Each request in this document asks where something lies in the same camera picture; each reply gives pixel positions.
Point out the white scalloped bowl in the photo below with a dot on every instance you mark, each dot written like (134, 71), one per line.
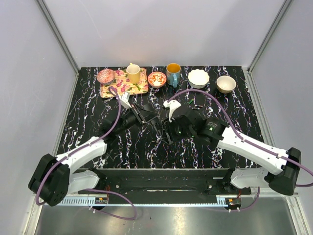
(198, 79)

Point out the connector box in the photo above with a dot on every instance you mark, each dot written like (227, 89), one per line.
(234, 202)
(101, 199)

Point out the orange floral small bowl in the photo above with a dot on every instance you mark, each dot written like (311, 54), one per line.
(157, 79)

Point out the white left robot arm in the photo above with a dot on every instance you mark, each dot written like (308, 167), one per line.
(56, 176)

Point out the yellow mug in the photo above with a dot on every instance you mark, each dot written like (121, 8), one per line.
(133, 72)

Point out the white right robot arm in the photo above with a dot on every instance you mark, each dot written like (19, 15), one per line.
(278, 168)

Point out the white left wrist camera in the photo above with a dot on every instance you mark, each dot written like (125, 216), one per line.
(124, 99)

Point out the beige round bowl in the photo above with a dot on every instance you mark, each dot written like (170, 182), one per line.
(226, 84)

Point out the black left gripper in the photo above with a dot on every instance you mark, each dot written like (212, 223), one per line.
(145, 116)

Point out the right connector box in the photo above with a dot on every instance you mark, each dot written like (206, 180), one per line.
(234, 202)

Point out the blue mug orange inside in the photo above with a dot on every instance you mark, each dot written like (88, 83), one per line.
(173, 71)

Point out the left connector box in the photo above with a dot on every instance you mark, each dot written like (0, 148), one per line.
(101, 199)

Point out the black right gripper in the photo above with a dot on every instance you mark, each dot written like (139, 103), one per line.
(168, 124)

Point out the pink patterned bowl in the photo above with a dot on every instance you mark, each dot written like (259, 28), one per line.
(106, 76)

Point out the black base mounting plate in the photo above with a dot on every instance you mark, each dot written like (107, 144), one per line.
(200, 181)

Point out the floral rectangular tray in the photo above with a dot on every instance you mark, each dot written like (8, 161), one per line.
(123, 84)

